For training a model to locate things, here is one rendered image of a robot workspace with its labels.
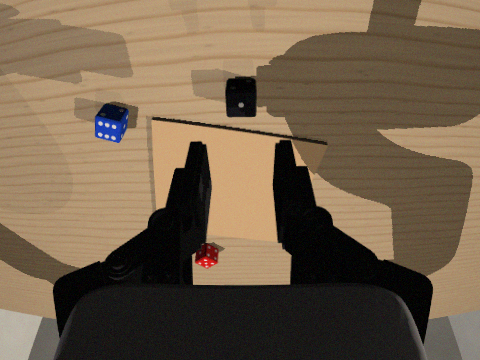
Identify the blue die with white pips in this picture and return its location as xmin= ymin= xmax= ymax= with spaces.
xmin=95 ymin=104 xmax=129 ymax=143

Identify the tan flat mat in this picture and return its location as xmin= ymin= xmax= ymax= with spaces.
xmin=152 ymin=117 xmax=328 ymax=242

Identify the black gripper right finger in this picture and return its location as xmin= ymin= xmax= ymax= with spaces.
xmin=273 ymin=140 xmax=433 ymax=345

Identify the dark red die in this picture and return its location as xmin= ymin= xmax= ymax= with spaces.
xmin=195 ymin=243 xmax=218 ymax=268

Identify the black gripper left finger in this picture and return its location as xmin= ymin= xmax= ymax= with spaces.
xmin=53 ymin=141 xmax=212 ymax=338

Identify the black die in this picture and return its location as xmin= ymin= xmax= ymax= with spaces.
xmin=225 ymin=79 xmax=257 ymax=117

